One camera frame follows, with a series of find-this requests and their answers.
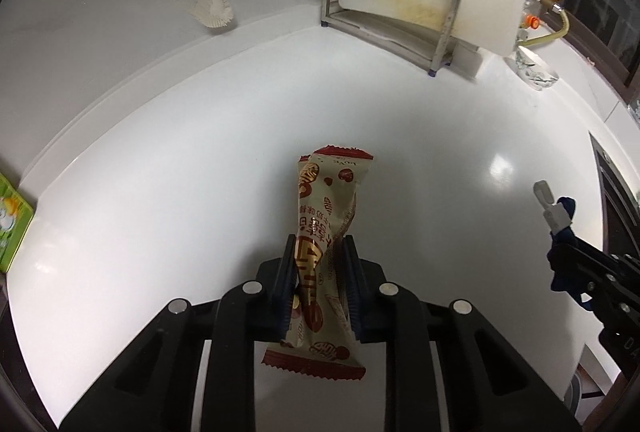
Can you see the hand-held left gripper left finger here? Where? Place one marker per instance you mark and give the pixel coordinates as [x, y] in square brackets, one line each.
[285, 287]

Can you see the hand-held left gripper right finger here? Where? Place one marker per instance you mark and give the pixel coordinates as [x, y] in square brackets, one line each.
[353, 287]

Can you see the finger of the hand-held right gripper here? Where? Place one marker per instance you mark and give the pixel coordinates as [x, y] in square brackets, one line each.
[575, 282]
[605, 259]

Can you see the blue and white plastic item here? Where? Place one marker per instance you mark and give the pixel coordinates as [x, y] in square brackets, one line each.
[544, 194]

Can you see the red and beige snack wrapper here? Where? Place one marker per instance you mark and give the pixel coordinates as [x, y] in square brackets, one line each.
[325, 192]

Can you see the black glass cooktop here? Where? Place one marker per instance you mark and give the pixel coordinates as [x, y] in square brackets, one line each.
[620, 212]

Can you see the white patterned bowl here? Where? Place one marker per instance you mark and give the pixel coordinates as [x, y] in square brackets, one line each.
[535, 72]

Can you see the orange capped pipe fitting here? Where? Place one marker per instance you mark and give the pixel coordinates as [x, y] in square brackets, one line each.
[532, 21]

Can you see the steel cutting board rack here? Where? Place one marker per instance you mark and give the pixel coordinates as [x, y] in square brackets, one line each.
[390, 32]

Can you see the green box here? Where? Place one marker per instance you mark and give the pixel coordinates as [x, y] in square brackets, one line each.
[12, 227]

